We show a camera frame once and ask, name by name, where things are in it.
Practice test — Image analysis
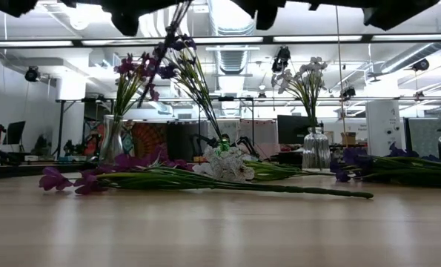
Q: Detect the multicolour patchwork tapestry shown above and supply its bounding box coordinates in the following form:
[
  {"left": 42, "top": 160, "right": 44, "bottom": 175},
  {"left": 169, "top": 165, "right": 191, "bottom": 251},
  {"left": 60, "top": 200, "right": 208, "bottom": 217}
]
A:
[{"left": 82, "top": 120, "right": 134, "bottom": 157}]

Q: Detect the smooth clear glass vase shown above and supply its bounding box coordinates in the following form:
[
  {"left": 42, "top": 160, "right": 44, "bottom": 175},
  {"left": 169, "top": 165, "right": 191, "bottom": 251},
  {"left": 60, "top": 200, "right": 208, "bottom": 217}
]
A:
[{"left": 99, "top": 113, "right": 127, "bottom": 164}]

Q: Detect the thin hanging cord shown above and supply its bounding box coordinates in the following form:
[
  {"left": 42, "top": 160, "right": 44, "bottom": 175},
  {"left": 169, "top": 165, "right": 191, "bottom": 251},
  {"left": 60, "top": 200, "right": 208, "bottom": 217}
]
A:
[{"left": 334, "top": 5, "right": 350, "bottom": 148}]

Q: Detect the silver ventilation duct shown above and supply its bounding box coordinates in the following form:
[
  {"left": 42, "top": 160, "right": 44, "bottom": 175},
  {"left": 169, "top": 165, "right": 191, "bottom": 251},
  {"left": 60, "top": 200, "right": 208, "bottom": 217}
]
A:
[
  {"left": 381, "top": 42, "right": 441, "bottom": 73},
  {"left": 216, "top": 0, "right": 249, "bottom": 116}
]

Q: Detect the white flower bunch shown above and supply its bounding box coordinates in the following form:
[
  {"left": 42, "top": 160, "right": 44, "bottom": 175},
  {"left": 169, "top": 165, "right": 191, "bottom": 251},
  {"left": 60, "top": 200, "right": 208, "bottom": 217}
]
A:
[
  {"left": 191, "top": 145, "right": 334, "bottom": 183},
  {"left": 271, "top": 56, "right": 329, "bottom": 131}
]

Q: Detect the green glass vase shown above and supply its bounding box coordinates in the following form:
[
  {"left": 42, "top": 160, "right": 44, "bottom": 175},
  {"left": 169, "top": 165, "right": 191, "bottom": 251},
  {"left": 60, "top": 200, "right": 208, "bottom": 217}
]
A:
[{"left": 215, "top": 137, "right": 231, "bottom": 156}]

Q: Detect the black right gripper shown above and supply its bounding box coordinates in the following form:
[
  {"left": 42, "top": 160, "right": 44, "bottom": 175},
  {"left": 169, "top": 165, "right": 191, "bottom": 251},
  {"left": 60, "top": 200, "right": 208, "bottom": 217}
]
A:
[{"left": 231, "top": 0, "right": 280, "bottom": 31}]

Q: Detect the black partition panel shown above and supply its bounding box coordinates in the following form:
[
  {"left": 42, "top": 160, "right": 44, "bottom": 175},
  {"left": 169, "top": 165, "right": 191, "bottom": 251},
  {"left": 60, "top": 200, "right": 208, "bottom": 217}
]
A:
[{"left": 166, "top": 120, "right": 208, "bottom": 162}]

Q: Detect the black aluminium table frame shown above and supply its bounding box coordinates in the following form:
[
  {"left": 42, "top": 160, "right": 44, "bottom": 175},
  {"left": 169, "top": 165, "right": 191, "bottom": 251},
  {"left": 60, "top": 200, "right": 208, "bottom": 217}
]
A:
[{"left": 0, "top": 161, "right": 102, "bottom": 181}]

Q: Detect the red mandala tapestry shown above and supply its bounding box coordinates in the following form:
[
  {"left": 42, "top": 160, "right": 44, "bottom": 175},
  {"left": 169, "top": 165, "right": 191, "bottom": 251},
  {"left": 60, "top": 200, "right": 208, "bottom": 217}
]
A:
[{"left": 130, "top": 122, "right": 168, "bottom": 159}]

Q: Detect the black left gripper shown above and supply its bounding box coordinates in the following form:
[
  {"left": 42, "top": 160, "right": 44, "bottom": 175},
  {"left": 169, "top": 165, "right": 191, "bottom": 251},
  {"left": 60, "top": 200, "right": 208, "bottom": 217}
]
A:
[{"left": 101, "top": 0, "right": 191, "bottom": 37}]

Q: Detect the magenta flower bunch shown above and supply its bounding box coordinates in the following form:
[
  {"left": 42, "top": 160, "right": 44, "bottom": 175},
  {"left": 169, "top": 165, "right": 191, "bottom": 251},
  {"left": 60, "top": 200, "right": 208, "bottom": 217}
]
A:
[
  {"left": 38, "top": 154, "right": 375, "bottom": 200},
  {"left": 110, "top": 53, "right": 161, "bottom": 160}
]

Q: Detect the blue-violet flower bunch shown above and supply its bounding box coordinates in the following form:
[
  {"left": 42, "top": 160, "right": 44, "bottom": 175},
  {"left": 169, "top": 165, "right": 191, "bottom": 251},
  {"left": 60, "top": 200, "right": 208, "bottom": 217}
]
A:
[
  {"left": 330, "top": 146, "right": 441, "bottom": 188},
  {"left": 140, "top": 0, "right": 231, "bottom": 148},
  {"left": 388, "top": 142, "right": 441, "bottom": 175}
]

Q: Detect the ceiling light strip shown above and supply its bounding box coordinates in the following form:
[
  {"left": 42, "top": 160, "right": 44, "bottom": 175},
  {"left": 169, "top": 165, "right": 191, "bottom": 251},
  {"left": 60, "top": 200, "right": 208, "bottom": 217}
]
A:
[
  {"left": 81, "top": 39, "right": 165, "bottom": 46},
  {"left": 0, "top": 39, "right": 75, "bottom": 48},
  {"left": 273, "top": 35, "right": 364, "bottom": 43},
  {"left": 371, "top": 33, "right": 441, "bottom": 42},
  {"left": 192, "top": 36, "right": 265, "bottom": 44}
]

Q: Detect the cardboard box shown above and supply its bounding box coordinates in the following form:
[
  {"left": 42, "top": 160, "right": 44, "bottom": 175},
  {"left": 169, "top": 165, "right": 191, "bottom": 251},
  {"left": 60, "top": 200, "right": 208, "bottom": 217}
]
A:
[{"left": 340, "top": 131, "right": 357, "bottom": 146}]

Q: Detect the ribbed clear glass vase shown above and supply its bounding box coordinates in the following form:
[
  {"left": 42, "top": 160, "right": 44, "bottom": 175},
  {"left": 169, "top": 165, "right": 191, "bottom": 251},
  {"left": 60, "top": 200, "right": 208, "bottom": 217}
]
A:
[{"left": 301, "top": 126, "right": 332, "bottom": 171}]

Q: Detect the grey partition panel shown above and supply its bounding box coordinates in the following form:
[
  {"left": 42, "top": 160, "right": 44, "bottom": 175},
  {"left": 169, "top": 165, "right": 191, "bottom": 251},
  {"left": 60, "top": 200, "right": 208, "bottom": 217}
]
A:
[{"left": 405, "top": 117, "right": 441, "bottom": 159}]

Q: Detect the pink partition panel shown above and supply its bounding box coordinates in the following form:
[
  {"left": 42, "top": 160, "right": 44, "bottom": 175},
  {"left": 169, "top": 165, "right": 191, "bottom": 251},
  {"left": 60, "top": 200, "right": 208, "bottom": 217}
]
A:
[{"left": 238, "top": 119, "right": 279, "bottom": 156}]

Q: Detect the black computer monitor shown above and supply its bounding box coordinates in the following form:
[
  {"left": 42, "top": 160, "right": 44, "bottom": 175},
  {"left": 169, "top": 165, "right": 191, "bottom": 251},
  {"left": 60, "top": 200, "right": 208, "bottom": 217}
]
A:
[
  {"left": 277, "top": 114, "right": 319, "bottom": 145},
  {"left": 3, "top": 120, "right": 27, "bottom": 145}
]

